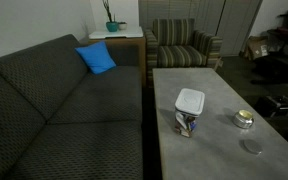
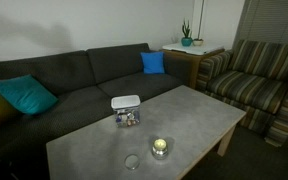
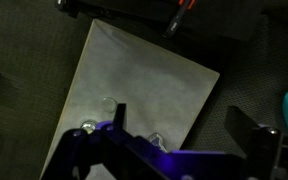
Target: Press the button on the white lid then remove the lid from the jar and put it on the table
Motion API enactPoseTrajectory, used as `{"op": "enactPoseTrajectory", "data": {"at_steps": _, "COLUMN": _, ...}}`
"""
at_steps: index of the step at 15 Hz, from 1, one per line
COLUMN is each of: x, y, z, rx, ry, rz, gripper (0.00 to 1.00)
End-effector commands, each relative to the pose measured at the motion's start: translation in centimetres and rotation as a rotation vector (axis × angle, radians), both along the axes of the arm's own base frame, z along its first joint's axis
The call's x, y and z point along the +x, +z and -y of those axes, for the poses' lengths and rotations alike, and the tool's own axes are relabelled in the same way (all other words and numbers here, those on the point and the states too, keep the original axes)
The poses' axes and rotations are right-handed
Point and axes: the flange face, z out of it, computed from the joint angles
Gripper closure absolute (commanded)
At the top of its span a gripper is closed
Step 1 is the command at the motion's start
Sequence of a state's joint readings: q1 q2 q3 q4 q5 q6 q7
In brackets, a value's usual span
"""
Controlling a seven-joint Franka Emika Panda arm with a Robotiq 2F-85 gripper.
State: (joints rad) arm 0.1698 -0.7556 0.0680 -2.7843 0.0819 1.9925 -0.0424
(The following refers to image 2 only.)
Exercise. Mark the dark grey sofa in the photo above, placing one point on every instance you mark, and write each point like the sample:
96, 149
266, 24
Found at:
83, 82

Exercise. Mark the small white plant pot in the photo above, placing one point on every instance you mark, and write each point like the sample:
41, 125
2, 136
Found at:
197, 42

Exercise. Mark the teal pot with plant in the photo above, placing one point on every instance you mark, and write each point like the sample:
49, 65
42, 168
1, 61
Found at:
186, 40

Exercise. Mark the white container lid with button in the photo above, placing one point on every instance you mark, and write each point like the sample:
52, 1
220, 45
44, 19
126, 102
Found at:
125, 101

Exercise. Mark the teal cushion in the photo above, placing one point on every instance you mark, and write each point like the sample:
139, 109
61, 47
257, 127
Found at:
27, 95

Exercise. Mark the wooden side table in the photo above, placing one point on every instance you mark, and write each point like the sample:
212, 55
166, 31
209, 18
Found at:
190, 63

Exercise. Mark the blue cushion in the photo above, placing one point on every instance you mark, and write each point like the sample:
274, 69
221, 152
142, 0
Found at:
153, 62

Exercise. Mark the striped armchair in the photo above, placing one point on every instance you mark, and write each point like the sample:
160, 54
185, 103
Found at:
253, 77

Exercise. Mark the clear jar with snacks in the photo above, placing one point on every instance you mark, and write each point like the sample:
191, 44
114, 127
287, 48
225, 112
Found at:
126, 117

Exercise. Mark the round metal candle lid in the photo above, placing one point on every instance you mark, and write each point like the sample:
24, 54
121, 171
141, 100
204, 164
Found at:
132, 162

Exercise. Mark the grey coffee table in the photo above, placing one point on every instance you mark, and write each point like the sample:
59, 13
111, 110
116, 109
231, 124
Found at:
190, 122

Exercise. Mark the glass candle jar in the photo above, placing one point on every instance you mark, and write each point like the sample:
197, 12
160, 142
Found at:
160, 149

